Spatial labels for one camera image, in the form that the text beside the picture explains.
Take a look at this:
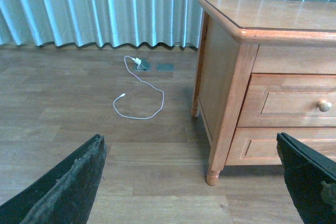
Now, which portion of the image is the white plug in floor socket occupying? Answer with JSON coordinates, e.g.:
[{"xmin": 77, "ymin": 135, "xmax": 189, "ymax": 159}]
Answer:
[{"xmin": 133, "ymin": 58, "xmax": 141, "ymax": 65}]

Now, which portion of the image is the wooden drawer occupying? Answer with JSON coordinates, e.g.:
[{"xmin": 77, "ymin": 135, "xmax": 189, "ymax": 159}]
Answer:
[
  {"xmin": 238, "ymin": 73, "xmax": 335, "ymax": 127},
  {"xmin": 225, "ymin": 127, "xmax": 335, "ymax": 165}
]

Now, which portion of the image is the open metal floor socket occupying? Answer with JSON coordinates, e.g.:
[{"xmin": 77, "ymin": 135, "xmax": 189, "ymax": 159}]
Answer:
[{"xmin": 134, "ymin": 59, "xmax": 151, "ymax": 71}]

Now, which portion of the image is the closed metal floor socket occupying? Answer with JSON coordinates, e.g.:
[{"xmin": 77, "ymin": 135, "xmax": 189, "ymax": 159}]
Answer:
[{"xmin": 156, "ymin": 63, "xmax": 174, "ymax": 72}]

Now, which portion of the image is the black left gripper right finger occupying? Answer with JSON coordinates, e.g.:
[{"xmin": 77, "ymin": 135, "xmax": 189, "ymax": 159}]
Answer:
[{"xmin": 277, "ymin": 132, "xmax": 335, "ymax": 223}]

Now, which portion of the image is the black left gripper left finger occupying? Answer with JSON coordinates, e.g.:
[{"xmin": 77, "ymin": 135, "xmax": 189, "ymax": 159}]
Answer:
[{"xmin": 1, "ymin": 134, "xmax": 107, "ymax": 223}]

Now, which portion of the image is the wooden nightstand cabinet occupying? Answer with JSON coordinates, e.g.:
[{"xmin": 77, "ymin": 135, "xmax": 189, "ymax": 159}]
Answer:
[{"xmin": 191, "ymin": 0, "xmax": 335, "ymax": 186}]

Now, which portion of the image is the white cable on floor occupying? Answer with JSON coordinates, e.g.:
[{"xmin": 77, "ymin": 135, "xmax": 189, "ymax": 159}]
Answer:
[{"xmin": 113, "ymin": 55, "xmax": 165, "ymax": 120}]

